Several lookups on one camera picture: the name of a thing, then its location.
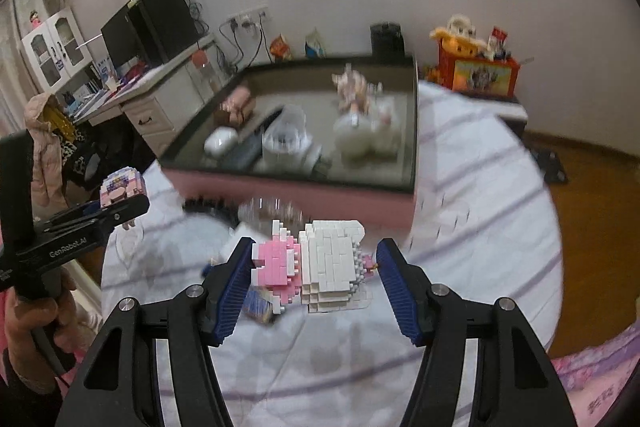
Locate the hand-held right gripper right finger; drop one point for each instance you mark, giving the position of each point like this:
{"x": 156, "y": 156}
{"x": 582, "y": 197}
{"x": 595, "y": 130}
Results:
{"x": 400, "y": 292}

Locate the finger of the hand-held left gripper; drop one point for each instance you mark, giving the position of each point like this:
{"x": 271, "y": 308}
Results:
{"x": 127, "y": 208}
{"x": 87, "y": 209}

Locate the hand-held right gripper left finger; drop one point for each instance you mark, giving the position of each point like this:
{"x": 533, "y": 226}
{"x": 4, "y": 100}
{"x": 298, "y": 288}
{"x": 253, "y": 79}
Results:
{"x": 232, "y": 292}

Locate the small pink brick figure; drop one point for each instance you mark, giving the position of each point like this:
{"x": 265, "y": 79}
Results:
{"x": 120, "y": 187}

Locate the white and pink brick figure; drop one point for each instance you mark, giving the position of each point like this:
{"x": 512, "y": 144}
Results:
{"x": 330, "y": 257}

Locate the pink box with black rim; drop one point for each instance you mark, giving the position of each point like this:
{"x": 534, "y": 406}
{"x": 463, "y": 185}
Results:
{"x": 350, "y": 202}

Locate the white rounded case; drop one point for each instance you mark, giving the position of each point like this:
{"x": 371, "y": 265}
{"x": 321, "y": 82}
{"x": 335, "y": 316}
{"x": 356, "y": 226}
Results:
{"x": 220, "y": 141}

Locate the black hair clipper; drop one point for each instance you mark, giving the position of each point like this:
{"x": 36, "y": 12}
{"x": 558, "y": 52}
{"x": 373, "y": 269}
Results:
{"x": 247, "y": 149}

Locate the rose gold cylinder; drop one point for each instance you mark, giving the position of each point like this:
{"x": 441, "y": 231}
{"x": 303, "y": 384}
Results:
{"x": 235, "y": 104}

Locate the white round-headed figure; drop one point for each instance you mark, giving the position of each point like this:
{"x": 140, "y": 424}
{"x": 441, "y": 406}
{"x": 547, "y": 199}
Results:
{"x": 360, "y": 134}

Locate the pink-haired doll blue dress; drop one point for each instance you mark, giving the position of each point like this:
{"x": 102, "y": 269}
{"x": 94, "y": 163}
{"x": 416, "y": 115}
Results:
{"x": 352, "y": 87}

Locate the person's left forearm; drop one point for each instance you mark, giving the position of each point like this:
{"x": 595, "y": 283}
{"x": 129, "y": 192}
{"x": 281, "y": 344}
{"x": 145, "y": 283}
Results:
{"x": 25, "y": 404}

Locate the person's left hand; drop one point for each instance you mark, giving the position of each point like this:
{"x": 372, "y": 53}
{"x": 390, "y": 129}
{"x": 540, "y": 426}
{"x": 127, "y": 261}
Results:
{"x": 35, "y": 337}

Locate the pink jacket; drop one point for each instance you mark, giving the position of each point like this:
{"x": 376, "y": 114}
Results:
{"x": 45, "y": 147}

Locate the clear plastic case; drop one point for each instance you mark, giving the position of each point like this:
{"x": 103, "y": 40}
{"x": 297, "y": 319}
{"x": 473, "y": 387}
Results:
{"x": 270, "y": 209}

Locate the white desk with drawer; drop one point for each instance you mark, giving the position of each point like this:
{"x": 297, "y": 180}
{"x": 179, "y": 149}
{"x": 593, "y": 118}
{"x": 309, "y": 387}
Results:
{"x": 155, "y": 112}

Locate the clear bottle orange cap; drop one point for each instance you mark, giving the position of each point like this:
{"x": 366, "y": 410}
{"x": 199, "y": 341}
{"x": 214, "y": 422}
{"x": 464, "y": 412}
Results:
{"x": 206, "y": 72}

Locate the white glass-door cabinet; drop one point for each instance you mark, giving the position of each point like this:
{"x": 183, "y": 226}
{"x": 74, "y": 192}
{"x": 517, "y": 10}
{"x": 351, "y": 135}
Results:
{"x": 52, "y": 49}

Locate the black monitor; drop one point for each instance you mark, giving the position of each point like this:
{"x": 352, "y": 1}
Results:
{"x": 122, "y": 37}

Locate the black computer tower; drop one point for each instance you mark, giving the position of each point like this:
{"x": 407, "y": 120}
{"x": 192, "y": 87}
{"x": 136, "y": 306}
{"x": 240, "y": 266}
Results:
{"x": 165, "y": 27}

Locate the black floor scale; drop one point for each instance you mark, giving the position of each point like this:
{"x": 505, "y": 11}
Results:
{"x": 549, "y": 167}

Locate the pink printed blanket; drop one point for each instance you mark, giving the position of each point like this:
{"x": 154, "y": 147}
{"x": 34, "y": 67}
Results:
{"x": 600, "y": 382}

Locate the orange snack bag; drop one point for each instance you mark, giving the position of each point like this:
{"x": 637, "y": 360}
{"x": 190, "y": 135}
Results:
{"x": 281, "y": 48}

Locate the orange printed toy box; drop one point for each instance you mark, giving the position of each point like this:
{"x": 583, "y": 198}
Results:
{"x": 477, "y": 74}

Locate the blue and white bag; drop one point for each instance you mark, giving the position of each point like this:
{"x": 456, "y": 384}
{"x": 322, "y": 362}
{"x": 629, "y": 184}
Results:
{"x": 315, "y": 43}

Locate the black cylindrical appliance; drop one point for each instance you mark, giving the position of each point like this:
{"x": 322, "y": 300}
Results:
{"x": 386, "y": 38}

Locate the white and orange plush toy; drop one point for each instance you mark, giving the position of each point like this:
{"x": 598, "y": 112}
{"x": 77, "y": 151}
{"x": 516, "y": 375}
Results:
{"x": 457, "y": 34}

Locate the red and white card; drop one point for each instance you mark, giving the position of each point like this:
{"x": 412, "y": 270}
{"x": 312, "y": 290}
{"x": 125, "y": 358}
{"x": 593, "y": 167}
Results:
{"x": 498, "y": 38}

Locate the white wall power socket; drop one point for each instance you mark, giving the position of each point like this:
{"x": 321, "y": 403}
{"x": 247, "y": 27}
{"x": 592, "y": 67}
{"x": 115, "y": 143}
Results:
{"x": 247, "y": 19}

